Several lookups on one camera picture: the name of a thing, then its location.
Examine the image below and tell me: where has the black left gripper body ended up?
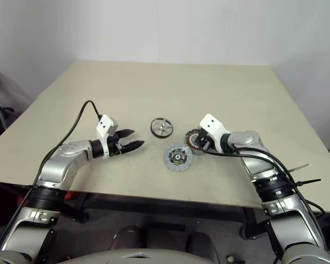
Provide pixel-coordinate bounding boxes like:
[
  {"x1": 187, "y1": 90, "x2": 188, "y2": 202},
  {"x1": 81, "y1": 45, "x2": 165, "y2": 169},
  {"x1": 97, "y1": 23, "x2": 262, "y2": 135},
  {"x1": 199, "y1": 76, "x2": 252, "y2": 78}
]
[{"x1": 107, "y1": 129, "x2": 125, "y2": 156}]

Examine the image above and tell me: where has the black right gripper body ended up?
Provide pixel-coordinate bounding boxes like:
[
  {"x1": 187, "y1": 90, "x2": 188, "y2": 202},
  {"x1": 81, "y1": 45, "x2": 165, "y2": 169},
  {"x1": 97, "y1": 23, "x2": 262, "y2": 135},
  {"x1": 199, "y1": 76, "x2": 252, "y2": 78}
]
[{"x1": 196, "y1": 131, "x2": 216, "y2": 151}]

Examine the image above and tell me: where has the copper wound motor housing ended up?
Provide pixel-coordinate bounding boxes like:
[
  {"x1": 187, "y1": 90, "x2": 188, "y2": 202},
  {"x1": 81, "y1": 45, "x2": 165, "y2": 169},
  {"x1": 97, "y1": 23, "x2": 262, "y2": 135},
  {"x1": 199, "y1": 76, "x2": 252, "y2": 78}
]
[{"x1": 185, "y1": 128, "x2": 203, "y2": 155}]

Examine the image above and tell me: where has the grey round motor lid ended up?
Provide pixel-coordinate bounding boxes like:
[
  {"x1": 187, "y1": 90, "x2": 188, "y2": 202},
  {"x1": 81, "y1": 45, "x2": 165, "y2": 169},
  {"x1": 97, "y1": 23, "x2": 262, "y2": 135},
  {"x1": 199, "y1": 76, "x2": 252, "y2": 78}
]
[{"x1": 163, "y1": 143, "x2": 194, "y2": 173}]

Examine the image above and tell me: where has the silver spoked rotor black rim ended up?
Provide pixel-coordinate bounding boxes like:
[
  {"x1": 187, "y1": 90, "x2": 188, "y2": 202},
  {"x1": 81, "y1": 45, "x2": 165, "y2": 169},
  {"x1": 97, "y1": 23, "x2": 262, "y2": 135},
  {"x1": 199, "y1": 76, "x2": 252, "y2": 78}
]
[{"x1": 150, "y1": 117, "x2": 174, "y2": 139}]

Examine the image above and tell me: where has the red object under table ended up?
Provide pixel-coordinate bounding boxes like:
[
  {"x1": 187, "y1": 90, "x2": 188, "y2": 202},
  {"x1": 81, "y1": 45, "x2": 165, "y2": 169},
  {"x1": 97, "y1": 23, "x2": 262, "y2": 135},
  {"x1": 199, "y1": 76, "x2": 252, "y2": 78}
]
[{"x1": 64, "y1": 190, "x2": 80, "y2": 202}]

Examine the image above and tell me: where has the dark rounded shape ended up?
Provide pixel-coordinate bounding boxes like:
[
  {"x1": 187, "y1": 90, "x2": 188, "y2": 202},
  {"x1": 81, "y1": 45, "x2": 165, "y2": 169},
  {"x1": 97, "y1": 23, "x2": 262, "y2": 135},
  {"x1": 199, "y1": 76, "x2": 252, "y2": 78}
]
[
  {"x1": 114, "y1": 225, "x2": 149, "y2": 252},
  {"x1": 186, "y1": 232, "x2": 216, "y2": 256}
]

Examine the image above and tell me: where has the grey zip tie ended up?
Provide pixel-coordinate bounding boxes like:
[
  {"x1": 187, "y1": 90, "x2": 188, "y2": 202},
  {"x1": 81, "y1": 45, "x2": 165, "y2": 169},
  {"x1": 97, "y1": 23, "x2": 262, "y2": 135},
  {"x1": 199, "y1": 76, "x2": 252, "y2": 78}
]
[{"x1": 289, "y1": 163, "x2": 310, "y2": 173}]

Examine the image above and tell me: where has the black zip tie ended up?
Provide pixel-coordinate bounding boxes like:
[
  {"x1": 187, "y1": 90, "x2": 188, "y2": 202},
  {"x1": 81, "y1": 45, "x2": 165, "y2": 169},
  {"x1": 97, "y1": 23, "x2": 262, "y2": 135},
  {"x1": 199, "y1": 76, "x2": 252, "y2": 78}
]
[{"x1": 292, "y1": 178, "x2": 322, "y2": 189}]

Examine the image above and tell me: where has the grey robot torso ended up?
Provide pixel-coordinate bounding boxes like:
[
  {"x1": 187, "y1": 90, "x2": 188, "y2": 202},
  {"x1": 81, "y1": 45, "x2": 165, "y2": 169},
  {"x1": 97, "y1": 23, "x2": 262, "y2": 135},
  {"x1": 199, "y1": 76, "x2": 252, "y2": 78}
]
[{"x1": 0, "y1": 248, "x2": 219, "y2": 264}]

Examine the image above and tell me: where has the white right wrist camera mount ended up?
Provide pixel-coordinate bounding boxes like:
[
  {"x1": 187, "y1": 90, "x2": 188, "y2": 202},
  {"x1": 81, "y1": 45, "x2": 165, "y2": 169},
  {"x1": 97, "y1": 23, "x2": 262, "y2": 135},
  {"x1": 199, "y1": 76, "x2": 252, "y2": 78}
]
[{"x1": 199, "y1": 113, "x2": 232, "y2": 152}]

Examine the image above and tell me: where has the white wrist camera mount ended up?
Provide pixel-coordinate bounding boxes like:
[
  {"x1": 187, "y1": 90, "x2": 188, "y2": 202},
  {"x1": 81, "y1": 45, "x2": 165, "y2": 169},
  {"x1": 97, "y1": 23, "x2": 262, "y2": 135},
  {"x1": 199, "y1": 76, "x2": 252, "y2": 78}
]
[
  {"x1": 199, "y1": 113, "x2": 232, "y2": 152},
  {"x1": 96, "y1": 114, "x2": 119, "y2": 160}
]

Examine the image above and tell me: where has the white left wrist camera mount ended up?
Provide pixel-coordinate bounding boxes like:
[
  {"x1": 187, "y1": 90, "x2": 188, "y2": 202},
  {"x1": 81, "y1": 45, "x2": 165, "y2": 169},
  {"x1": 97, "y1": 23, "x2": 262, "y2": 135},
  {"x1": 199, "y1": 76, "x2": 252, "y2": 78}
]
[{"x1": 96, "y1": 114, "x2": 119, "y2": 160}]

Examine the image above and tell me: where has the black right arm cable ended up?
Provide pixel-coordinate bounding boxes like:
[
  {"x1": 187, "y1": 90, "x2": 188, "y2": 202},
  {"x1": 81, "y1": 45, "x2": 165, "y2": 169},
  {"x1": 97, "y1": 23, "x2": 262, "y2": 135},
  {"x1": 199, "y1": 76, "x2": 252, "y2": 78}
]
[{"x1": 202, "y1": 146, "x2": 327, "y2": 229}]

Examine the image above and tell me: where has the black table frame leg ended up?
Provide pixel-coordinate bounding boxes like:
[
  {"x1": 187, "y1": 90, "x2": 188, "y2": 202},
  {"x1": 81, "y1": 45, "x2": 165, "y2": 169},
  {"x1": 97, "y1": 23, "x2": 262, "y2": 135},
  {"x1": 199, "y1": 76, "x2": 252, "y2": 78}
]
[
  {"x1": 238, "y1": 207, "x2": 268, "y2": 239},
  {"x1": 54, "y1": 191, "x2": 89, "y2": 222}
]

